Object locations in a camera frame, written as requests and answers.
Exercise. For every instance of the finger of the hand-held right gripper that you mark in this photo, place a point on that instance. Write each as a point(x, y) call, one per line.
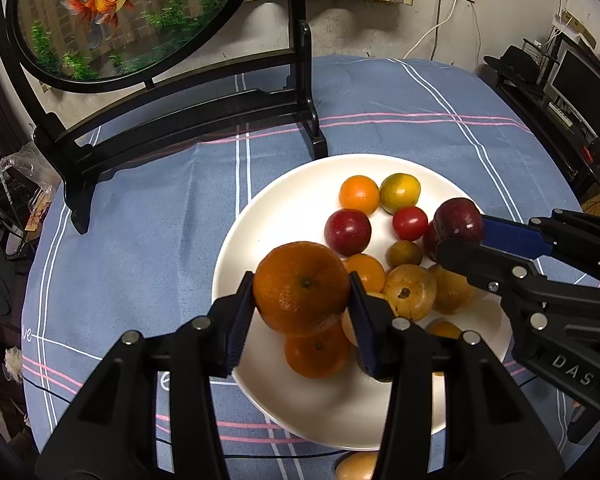
point(510, 235)
point(480, 270)

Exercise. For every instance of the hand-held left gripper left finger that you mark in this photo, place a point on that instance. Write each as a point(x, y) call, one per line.
point(240, 320)

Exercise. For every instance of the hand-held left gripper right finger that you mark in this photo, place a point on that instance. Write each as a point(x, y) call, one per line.
point(365, 330)

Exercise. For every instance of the large orange mandarin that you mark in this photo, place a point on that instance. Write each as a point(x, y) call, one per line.
point(302, 292)
point(317, 357)

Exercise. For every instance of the yellow-orange mandarin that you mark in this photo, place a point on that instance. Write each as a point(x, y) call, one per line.
point(445, 330)

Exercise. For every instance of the small olive fruit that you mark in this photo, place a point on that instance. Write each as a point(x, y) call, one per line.
point(403, 253)

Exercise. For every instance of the bright red tomato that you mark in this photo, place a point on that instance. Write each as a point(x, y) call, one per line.
point(410, 223)

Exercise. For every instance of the green-yellow mandarin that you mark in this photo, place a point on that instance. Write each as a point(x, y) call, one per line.
point(400, 192)

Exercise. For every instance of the white round plate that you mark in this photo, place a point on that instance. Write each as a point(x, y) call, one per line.
point(290, 210)

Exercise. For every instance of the black media stand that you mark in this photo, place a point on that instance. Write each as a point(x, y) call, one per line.
point(540, 120)

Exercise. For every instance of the white remote control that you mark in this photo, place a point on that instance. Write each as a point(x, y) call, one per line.
point(560, 113)

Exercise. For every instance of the blue plaid tablecloth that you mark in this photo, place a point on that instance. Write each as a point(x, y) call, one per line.
point(155, 210)

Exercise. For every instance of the black computer monitor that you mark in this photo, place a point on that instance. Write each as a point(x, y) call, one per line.
point(585, 92)

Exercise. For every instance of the black hat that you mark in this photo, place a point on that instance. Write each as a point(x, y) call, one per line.
point(517, 62)

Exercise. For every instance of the yellow flat box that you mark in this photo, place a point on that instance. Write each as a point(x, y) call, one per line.
point(575, 27)

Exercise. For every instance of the clear plastic bag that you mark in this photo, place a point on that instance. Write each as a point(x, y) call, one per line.
point(27, 167)

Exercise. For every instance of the round goldfish screen on stand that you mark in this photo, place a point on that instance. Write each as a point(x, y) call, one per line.
point(130, 10)

